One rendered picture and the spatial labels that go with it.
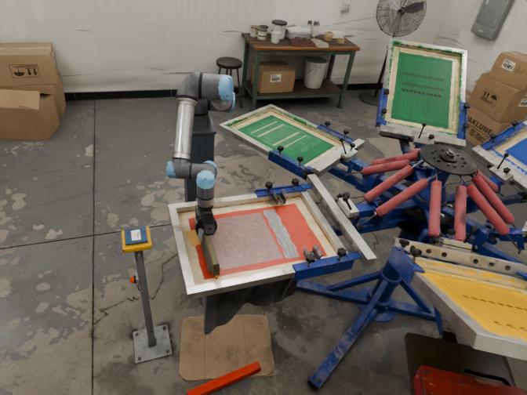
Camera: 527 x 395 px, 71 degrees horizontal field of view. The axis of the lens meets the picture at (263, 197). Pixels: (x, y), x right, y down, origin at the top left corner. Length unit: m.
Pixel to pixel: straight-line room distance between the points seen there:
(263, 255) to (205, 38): 3.98
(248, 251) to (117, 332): 1.24
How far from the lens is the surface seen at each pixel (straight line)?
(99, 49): 5.29
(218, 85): 1.71
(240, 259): 1.77
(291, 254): 1.82
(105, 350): 2.67
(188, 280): 1.64
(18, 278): 3.21
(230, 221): 1.95
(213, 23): 5.33
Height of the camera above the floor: 2.27
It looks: 38 degrees down
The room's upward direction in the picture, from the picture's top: 8 degrees clockwise
